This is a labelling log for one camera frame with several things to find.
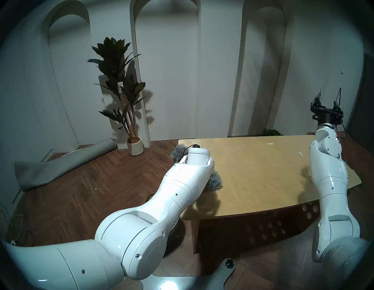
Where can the rolled grey carpet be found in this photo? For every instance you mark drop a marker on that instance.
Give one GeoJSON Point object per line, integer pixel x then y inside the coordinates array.
{"type": "Point", "coordinates": [58, 169]}

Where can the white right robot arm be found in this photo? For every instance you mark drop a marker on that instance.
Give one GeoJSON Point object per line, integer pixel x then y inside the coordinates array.
{"type": "Point", "coordinates": [330, 175]}

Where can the white plant tag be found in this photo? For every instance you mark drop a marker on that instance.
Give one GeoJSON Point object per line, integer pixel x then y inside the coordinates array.
{"type": "Point", "coordinates": [120, 86]}

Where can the black base knob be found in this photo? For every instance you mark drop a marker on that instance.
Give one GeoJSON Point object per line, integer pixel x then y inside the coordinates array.
{"type": "Point", "coordinates": [230, 263]}

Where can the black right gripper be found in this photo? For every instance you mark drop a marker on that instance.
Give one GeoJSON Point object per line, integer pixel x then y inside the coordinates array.
{"type": "Point", "coordinates": [325, 117]}

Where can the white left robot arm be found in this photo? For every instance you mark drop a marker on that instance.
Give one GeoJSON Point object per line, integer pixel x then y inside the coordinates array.
{"type": "Point", "coordinates": [146, 234]}

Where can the light wooden table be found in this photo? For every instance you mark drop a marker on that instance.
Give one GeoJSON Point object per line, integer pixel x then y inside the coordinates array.
{"type": "Point", "coordinates": [263, 181]}

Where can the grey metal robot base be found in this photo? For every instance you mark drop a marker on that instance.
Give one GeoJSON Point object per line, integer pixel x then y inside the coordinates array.
{"type": "Point", "coordinates": [181, 283]}

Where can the tall potted plant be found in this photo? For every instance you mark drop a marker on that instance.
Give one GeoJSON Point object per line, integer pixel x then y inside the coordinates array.
{"type": "Point", "coordinates": [114, 55]}

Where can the small green plant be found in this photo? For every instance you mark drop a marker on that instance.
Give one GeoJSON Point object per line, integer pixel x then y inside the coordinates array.
{"type": "Point", "coordinates": [271, 132]}

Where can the grey fluffy duster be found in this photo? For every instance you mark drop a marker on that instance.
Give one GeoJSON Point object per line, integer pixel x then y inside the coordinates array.
{"type": "Point", "coordinates": [214, 181]}

